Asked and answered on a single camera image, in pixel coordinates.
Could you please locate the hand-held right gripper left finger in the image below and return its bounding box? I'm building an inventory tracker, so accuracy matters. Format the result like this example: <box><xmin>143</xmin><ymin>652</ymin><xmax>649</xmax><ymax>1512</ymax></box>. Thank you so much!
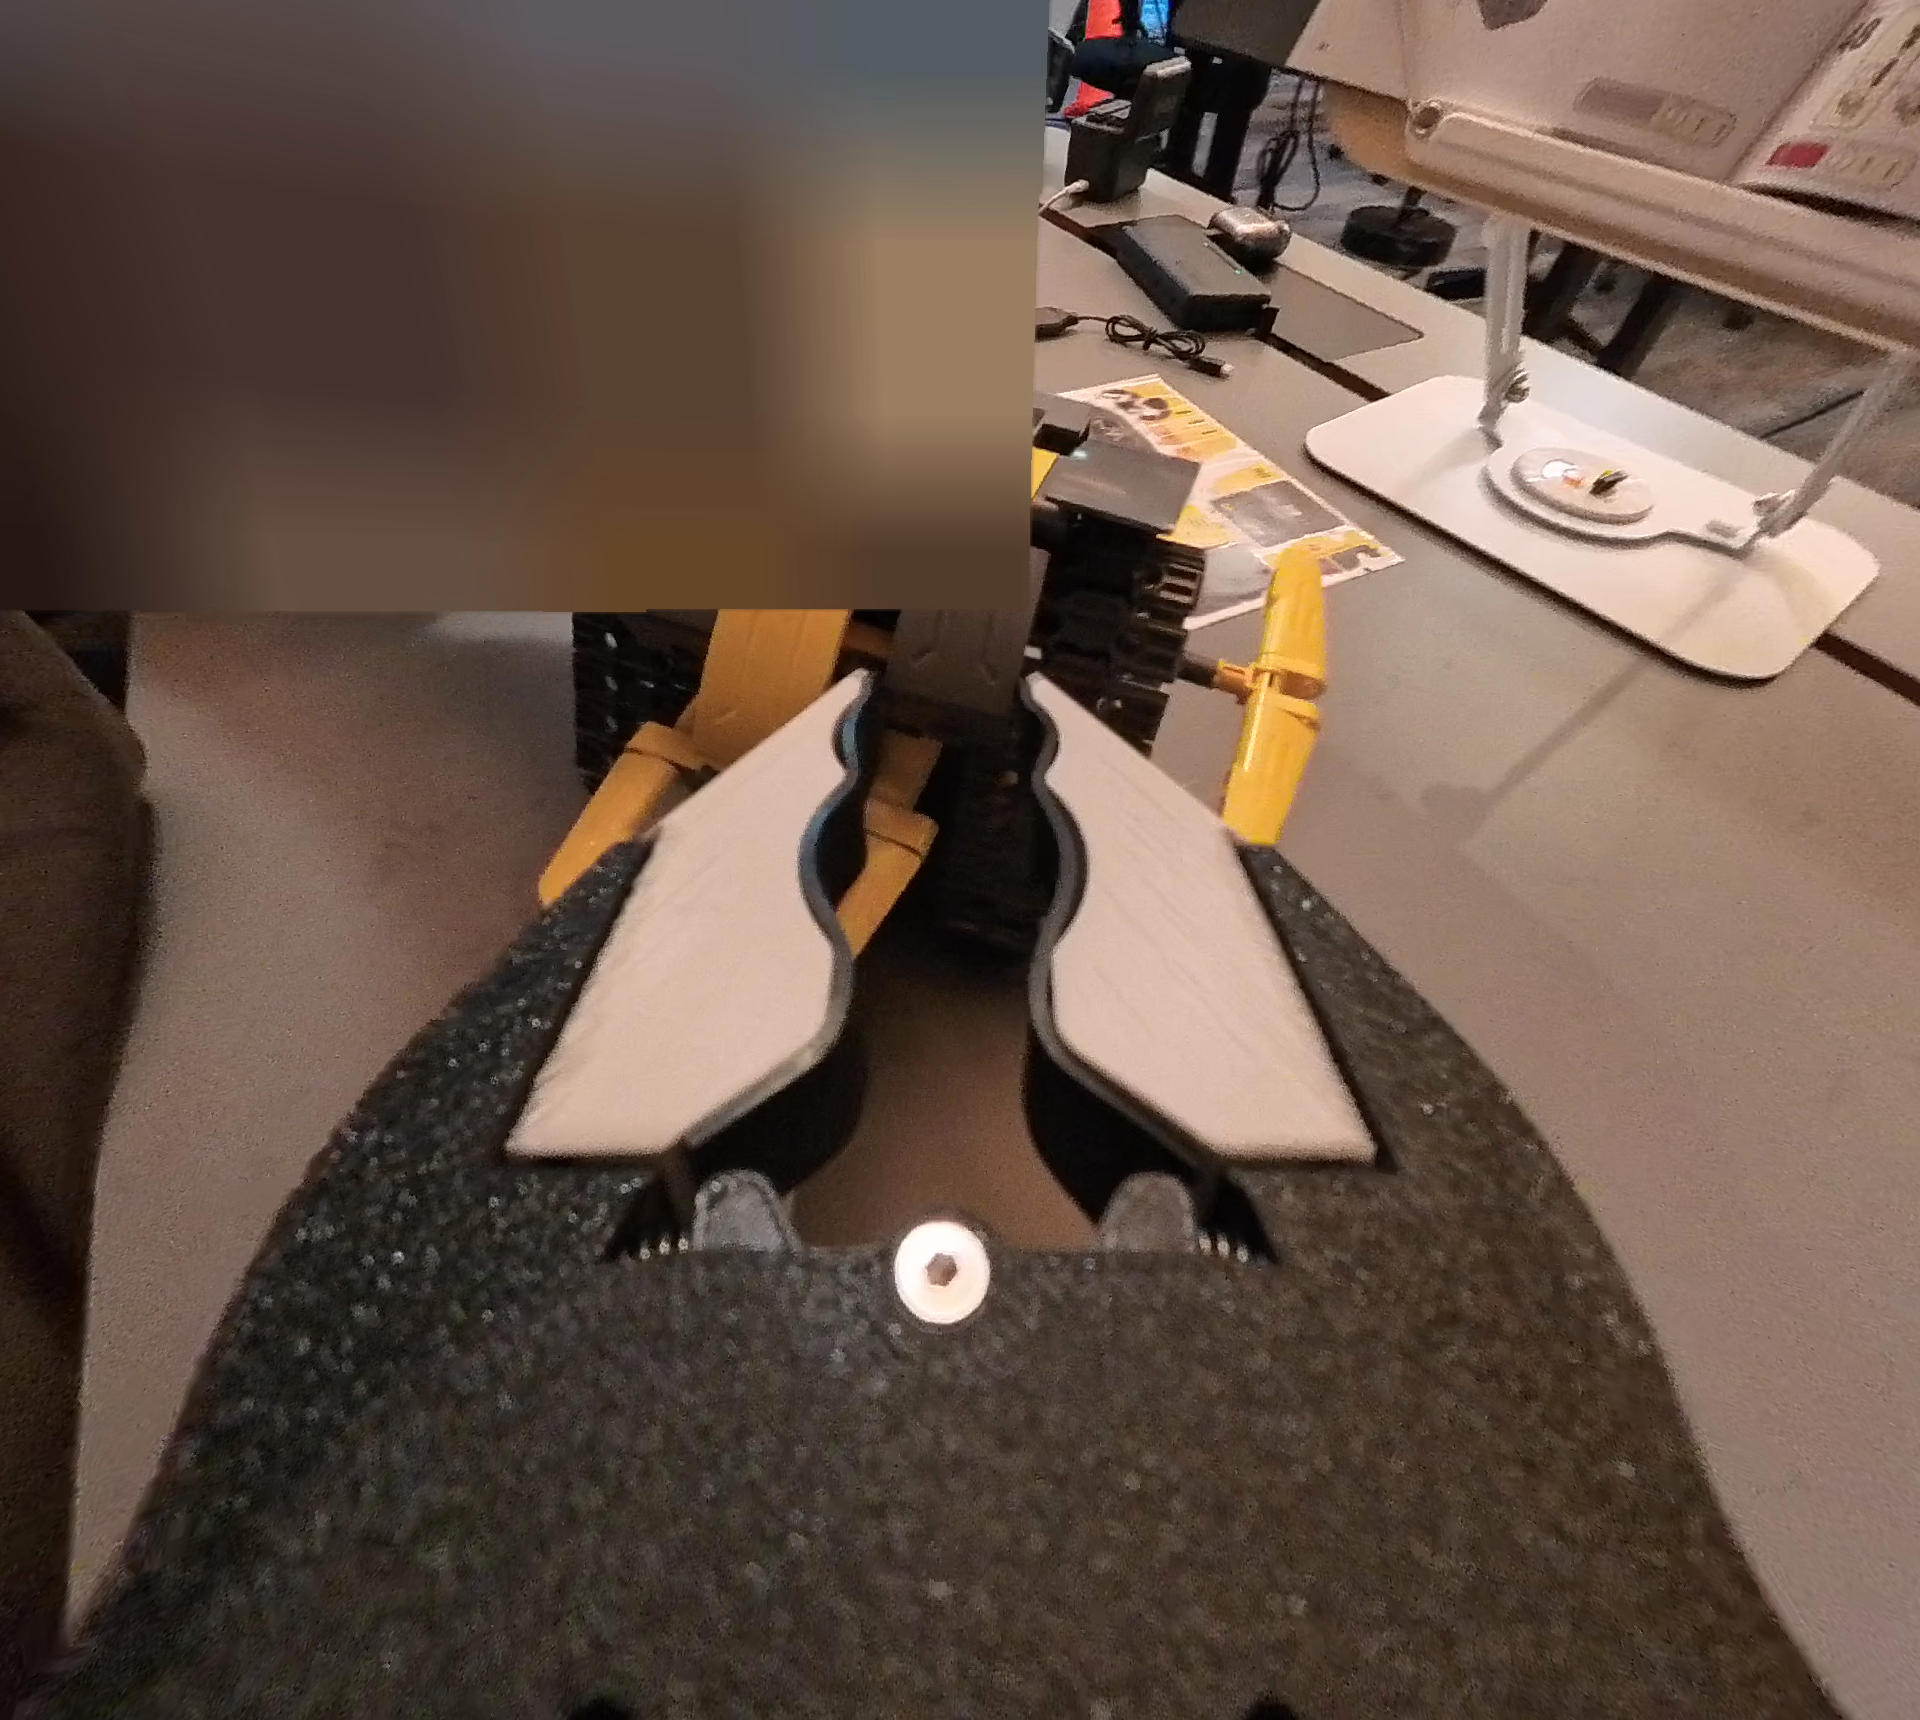
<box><xmin>507</xmin><ymin>666</ymin><xmax>877</xmax><ymax>1211</ymax></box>

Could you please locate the white instruction booklet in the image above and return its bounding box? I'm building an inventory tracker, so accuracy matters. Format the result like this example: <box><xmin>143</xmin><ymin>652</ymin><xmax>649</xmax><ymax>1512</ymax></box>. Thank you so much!
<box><xmin>1291</xmin><ymin>0</ymin><xmax>1920</xmax><ymax>222</ymax></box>

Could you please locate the yellow grey sticker sheet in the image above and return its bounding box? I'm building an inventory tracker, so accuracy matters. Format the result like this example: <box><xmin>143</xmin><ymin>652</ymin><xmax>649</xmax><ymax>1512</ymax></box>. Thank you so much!
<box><xmin>1081</xmin><ymin>374</ymin><xmax>1404</xmax><ymax>627</ymax></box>

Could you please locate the yellow black toy tracked vehicle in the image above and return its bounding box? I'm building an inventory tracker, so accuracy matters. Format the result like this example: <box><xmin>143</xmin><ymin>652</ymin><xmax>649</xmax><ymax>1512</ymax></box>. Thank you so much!
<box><xmin>540</xmin><ymin>392</ymin><xmax>1332</xmax><ymax>958</ymax></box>

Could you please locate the small grey curved panel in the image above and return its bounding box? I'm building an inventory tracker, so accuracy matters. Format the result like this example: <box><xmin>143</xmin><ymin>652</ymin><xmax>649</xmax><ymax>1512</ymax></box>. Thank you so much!
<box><xmin>884</xmin><ymin>609</ymin><xmax>1030</xmax><ymax>720</ymax></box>

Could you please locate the black round stand base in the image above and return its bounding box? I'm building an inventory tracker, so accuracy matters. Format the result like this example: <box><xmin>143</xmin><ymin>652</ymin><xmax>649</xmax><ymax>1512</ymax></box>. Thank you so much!
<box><xmin>1339</xmin><ymin>196</ymin><xmax>1458</xmax><ymax>268</ymax></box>

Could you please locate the black power bank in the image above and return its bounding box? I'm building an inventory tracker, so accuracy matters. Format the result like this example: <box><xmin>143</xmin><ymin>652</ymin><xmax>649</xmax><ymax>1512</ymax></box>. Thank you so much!
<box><xmin>1116</xmin><ymin>216</ymin><xmax>1279</xmax><ymax>329</ymax></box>

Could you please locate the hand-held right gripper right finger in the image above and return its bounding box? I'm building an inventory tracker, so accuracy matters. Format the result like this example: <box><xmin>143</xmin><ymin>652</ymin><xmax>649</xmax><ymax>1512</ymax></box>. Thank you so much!
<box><xmin>1020</xmin><ymin>674</ymin><xmax>1380</xmax><ymax>1220</ymax></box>

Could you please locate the white book stand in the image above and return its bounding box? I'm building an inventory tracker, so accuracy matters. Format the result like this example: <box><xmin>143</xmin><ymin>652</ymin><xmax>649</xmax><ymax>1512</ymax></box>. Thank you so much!
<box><xmin>1304</xmin><ymin>0</ymin><xmax>1920</xmax><ymax>680</ymax></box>

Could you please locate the black USB cable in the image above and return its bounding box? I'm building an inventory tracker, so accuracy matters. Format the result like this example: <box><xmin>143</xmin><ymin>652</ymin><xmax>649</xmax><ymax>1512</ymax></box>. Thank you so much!
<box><xmin>1034</xmin><ymin>306</ymin><xmax>1236</xmax><ymax>380</ymax></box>

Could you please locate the black battery charger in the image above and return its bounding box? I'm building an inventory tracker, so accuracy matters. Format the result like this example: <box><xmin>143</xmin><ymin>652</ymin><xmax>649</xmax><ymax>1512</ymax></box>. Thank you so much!
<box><xmin>1064</xmin><ymin>54</ymin><xmax>1194</xmax><ymax>201</ymax></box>

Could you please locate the person's brown clothing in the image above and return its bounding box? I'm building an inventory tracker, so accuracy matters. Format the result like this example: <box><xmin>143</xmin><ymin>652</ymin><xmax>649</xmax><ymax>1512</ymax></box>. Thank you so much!
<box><xmin>0</xmin><ymin>609</ymin><xmax>152</xmax><ymax>1661</ymax></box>

